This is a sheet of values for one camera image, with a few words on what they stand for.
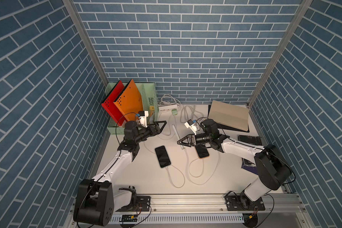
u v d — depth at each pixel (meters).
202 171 0.85
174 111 1.14
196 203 0.75
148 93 1.04
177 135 0.75
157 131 0.69
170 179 0.83
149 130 0.71
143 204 0.73
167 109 1.13
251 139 0.98
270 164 0.50
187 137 0.72
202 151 0.91
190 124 0.77
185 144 0.74
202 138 0.72
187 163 0.89
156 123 0.70
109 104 0.82
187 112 1.16
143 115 0.72
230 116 1.12
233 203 0.73
